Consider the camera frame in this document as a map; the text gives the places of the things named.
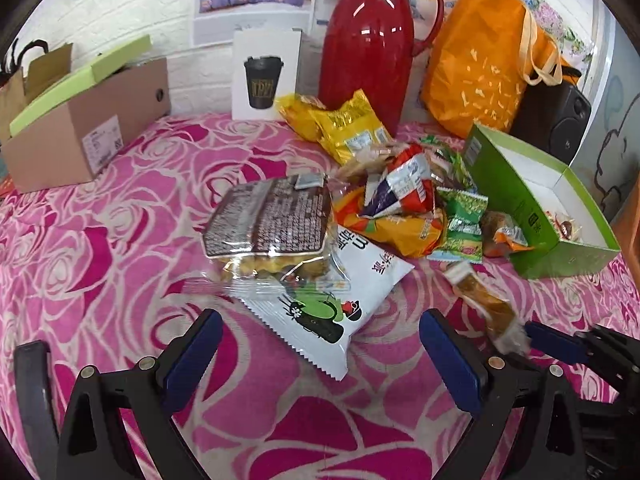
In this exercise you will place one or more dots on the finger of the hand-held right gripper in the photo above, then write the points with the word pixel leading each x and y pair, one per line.
pixel 615 440
pixel 555 342

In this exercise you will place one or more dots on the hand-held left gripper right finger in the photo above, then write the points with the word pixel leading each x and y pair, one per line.
pixel 450 365

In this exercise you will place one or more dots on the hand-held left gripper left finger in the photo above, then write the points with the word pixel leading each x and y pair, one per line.
pixel 195 355

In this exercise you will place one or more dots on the brown snack bar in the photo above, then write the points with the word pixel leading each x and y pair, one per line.
pixel 485 300

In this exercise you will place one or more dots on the green box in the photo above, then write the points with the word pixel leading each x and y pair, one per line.
pixel 505 195

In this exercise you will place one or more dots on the brown label bread packet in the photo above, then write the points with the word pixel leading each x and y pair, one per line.
pixel 270 215

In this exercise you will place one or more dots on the wrapped candies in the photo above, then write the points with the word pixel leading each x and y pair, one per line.
pixel 565 227

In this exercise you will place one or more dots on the pink floral blanket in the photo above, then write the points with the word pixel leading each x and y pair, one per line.
pixel 125 260

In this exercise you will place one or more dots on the small cake packet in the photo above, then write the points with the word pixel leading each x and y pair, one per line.
pixel 500 235

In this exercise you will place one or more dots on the green small snack packet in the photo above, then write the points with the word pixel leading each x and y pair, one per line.
pixel 465 205
pixel 457 242

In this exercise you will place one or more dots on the white snack packet green cartoon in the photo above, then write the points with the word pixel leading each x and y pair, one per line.
pixel 360 280

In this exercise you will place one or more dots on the orange yellow snack packet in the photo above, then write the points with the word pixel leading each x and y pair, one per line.
pixel 400 232

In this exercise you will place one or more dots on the black curved object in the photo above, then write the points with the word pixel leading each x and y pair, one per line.
pixel 35 410

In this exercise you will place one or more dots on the purple white snack packet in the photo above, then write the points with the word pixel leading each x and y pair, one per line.
pixel 377 200

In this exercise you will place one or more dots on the red silver snack packet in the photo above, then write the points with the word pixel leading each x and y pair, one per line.
pixel 410 180

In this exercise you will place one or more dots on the green red candy packet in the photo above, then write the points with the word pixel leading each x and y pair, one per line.
pixel 450 160

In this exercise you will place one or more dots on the clear biscuit packet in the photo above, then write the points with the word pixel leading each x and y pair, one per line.
pixel 365 160

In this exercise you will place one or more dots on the black speaker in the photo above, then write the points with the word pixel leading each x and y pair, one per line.
pixel 560 120

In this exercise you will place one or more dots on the brown cardboard box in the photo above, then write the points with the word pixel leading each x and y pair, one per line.
pixel 75 135

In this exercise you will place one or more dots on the yellow packet with red logo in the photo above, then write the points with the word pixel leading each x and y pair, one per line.
pixel 295 115

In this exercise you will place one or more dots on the orange tote bag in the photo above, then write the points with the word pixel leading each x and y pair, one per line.
pixel 475 60

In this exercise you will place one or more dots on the light green box lid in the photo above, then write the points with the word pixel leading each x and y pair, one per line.
pixel 60 90

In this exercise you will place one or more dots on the white box with cup print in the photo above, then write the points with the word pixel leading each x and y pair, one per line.
pixel 250 50

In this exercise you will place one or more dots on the brown paper bag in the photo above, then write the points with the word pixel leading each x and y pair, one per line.
pixel 45 67

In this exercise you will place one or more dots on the red thermos jug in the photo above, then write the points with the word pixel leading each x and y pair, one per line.
pixel 370 45

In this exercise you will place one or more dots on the floral wall poster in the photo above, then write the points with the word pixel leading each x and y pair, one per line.
pixel 555 15

